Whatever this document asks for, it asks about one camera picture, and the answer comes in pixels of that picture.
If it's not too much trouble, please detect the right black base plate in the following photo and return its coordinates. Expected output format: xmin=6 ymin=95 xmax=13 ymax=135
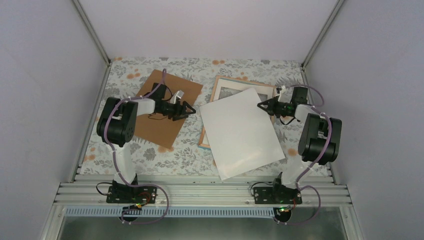
xmin=251 ymin=186 xmax=303 ymax=205

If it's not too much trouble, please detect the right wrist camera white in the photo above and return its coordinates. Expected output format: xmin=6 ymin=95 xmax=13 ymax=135
xmin=274 ymin=85 xmax=287 ymax=98

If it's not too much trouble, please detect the slotted cable duct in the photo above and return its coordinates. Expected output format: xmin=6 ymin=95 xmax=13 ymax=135
xmin=63 ymin=206 xmax=275 ymax=219

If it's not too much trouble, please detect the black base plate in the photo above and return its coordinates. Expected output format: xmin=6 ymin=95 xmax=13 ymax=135
xmin=251 ymin=186 xmax=303 ymax=205
xmin=106 ymin=184 xmax=158 ymax=205

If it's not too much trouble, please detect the aluminium mounting rail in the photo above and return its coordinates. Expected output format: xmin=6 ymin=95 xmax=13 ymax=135
xmin=54 ymin=174 xmax=352 ymax=207

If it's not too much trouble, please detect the floral table mat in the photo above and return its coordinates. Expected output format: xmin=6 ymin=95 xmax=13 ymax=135
xmin=80 ymin=56 xmax=329 ymax=177

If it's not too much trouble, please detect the brown backing board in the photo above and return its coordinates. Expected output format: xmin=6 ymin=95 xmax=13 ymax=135
xmin=134 ymin=69 xmax=203 ymax=149

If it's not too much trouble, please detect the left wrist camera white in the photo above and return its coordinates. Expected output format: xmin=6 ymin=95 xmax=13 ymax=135
xmin=169 ymin=90 xmax=184 ymax=104

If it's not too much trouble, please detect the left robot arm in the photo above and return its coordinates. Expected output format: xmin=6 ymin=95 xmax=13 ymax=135
xmin=96 ymin=83 xmax=197 ymax=203

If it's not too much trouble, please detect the wooden picture frame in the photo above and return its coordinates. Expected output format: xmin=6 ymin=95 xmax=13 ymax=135
xmin=198 ymin=75 xmax=278 ymax=151

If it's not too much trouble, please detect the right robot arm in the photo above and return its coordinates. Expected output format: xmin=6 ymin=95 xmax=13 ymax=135
xmin=257 ymin=84 xmax=343 ymax=204

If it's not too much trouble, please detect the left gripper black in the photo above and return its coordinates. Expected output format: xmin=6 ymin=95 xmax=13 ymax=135
xmin=159 ymin=101 xmax=196 ymax=121

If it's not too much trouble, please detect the sunflower photo print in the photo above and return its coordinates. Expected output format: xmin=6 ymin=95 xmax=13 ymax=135
xmin=199 ymin=88 xmax=285 ymax=180

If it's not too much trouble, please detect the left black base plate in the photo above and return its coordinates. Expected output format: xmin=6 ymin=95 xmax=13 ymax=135
xmin=106 ymin=184 xmax=158 ymax=205

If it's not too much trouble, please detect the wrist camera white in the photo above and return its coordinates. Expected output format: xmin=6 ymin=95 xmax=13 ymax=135
xmin=274 ymin=85 xmax=287 ymax=98
xmin=169 ymin=90 xmax=184 ymax=104

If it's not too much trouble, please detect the white mat board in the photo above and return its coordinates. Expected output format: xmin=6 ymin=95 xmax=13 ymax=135
xmin=198 ymin=76 xmax=276 ymax=150

